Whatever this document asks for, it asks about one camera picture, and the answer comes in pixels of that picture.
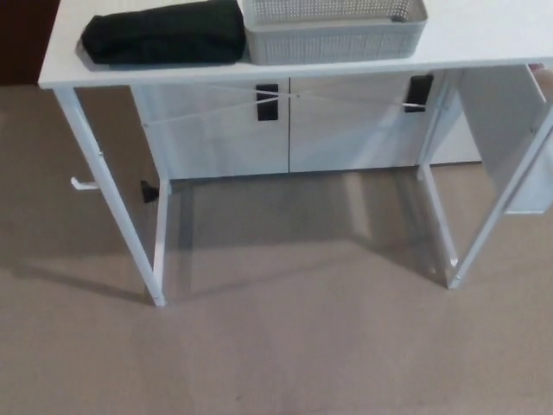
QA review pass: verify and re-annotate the black fabric pencil case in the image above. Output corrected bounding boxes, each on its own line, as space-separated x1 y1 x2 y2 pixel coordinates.
77 0 247 68

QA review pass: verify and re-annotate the white two-door cabinet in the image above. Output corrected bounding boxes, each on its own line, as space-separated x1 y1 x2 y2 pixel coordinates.
131 71 483 182

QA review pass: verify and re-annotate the grey perforated plastic basket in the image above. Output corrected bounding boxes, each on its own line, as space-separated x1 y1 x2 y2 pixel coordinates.
239 0 429 67

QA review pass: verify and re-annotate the white hanging side panel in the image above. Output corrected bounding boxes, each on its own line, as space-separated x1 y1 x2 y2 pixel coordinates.
457 64 553 217

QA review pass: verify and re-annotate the white metal-frame table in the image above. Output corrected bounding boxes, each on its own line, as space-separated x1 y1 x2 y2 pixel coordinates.
38 0 553 309

